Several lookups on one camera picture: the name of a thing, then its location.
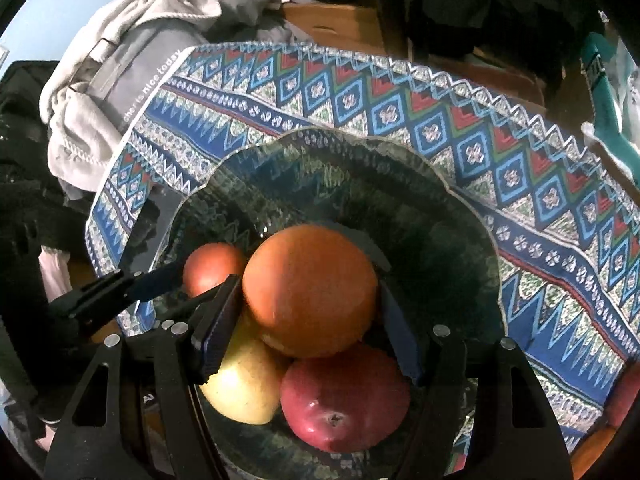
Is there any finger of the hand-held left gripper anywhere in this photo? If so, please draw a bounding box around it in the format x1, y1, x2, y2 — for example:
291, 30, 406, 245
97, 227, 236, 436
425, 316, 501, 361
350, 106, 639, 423
75, 282, 228, 337
50, 260, 187, 323

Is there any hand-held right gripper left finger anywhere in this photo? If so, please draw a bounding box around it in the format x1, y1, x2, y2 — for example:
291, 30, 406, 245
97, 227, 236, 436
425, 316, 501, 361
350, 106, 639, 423
44, 274, 244, 480

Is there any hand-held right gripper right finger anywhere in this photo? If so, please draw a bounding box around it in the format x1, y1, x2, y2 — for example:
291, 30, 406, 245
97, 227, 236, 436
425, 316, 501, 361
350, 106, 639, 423
380, 282, 576, 480

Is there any small red-orange tangerine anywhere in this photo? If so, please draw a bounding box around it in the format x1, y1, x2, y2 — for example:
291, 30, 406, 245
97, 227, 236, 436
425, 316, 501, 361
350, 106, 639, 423
182, 242, 248, 298

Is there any yellow apple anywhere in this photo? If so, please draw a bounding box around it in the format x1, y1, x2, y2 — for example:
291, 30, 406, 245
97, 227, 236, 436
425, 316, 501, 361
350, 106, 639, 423
199, 310, 293, 426

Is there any red apple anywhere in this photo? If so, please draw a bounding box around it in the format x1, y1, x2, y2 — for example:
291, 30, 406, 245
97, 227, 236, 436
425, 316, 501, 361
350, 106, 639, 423
280, 342, 412, 453
606, 360, 640, 431

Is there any large orange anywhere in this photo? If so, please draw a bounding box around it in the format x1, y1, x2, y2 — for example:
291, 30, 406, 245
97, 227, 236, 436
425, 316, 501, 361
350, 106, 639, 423
242, 225, 379, 359

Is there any dark glass scalloped bowl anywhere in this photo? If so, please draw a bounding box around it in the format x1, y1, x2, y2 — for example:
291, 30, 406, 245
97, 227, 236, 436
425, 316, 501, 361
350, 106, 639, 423
150, 127, 508, 480

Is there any pink cloth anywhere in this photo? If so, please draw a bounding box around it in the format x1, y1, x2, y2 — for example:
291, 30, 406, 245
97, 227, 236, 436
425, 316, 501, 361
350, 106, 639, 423
39, 249, 73, 306

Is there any black bag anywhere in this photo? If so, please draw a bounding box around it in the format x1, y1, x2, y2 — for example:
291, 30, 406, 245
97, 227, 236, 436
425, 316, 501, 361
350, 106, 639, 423
0, 60, 101, 411

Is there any pile of white grey laundry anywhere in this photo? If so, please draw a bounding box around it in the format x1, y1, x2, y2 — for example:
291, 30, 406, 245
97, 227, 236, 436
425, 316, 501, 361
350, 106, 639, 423
65, 0, 311, 131

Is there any blue patterned tablecloth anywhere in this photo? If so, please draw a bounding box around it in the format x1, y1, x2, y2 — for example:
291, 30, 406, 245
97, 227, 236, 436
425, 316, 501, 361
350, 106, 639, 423
85, 42, 640, 480

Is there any wooden drawer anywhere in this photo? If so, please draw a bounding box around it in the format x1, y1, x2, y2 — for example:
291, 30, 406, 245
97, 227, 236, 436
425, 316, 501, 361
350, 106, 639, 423
282, 2, 388, 58

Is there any teal plastic basket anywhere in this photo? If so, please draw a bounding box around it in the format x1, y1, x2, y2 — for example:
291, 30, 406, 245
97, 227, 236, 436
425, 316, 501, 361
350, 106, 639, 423
580, 32, 640, 186

